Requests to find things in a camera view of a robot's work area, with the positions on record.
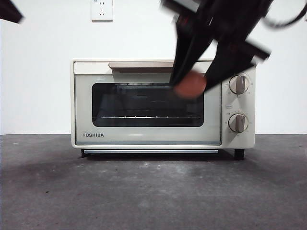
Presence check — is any brown egg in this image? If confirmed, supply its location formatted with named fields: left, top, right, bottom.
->
left=174, top=71, right=207, bottom=98

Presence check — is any cream glass oven door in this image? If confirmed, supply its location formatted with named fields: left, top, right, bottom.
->
left=73, top=61, right=223, bottom=146

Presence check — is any large cream temperature knob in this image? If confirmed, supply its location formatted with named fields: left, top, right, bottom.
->
left=228, top=74, right=249, bottom=95

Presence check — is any cream Toshiba toaster oven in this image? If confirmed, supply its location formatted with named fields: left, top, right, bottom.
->
left=70, top=57, right=256, bottom=161

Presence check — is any small cream timer knob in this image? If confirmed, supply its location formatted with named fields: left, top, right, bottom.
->
left=227, top=113, right=249, bottom=134

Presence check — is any silver crumb tray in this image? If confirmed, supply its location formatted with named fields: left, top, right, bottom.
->
left=83, top=149, right=219, bottom=155

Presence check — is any black cable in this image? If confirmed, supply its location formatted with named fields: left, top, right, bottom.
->
left=260, top=6, right=307, bottom=30

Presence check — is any metal wire oven rack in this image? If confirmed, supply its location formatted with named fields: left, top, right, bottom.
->
left=100, top=115, right=201, bottom=120

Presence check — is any white wall socket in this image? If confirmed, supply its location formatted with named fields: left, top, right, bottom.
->
left=91, top=0, right=113, bottom=23

